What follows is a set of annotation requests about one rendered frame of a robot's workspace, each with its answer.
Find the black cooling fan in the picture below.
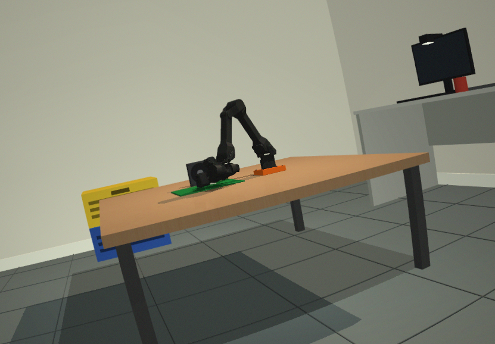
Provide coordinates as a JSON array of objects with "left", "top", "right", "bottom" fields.
[{"left": 186, "top": 160, "right": 208, "bottom": 187}]

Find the green circuit board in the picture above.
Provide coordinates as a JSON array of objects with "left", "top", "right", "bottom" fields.
[{"left": 171, "top": 179, "right": 245, "bottom": 197}]

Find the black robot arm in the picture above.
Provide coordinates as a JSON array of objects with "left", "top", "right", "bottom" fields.
[{"left": 203, "top": 99, "right": 277, "bottom": 178}]

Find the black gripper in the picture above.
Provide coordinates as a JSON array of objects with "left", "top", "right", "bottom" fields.
[{"left": 195, "top": 172, "right": 228, "bottom": 187}]

